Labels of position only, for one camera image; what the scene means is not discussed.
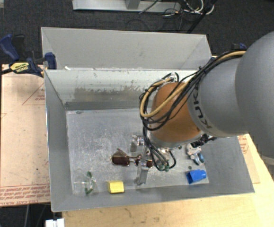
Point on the clear glass thing green trim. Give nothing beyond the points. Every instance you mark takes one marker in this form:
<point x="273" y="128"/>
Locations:
<point x="85" y="183"/>

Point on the grey metal bin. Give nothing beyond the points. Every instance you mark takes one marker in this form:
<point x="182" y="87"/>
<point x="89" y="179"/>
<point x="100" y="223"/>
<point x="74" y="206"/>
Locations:
<point x="99" y="136"/>

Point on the blue block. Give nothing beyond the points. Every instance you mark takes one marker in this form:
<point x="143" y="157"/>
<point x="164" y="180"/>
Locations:
<point x="195" y="176"/>

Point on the yellow sponge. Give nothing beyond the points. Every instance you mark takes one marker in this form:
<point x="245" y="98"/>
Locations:
<point x="115" y="187"/>

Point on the brown sunglasses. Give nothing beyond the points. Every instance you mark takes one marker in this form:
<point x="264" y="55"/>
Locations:
<point x="120" y="160"/>

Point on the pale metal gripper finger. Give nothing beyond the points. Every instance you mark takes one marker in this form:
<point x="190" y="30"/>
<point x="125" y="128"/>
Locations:
<point x="142" y="174"/>
<point x="139" y="141"/>

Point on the black cylinder on white bracket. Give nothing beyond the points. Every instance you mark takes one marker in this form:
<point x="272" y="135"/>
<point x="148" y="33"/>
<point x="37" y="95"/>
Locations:
<point x="191" y="151"/>

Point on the brown cardboard board red print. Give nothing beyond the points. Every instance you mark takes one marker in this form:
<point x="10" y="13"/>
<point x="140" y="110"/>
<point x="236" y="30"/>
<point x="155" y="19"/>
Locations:
<point x="23" y="138"/>

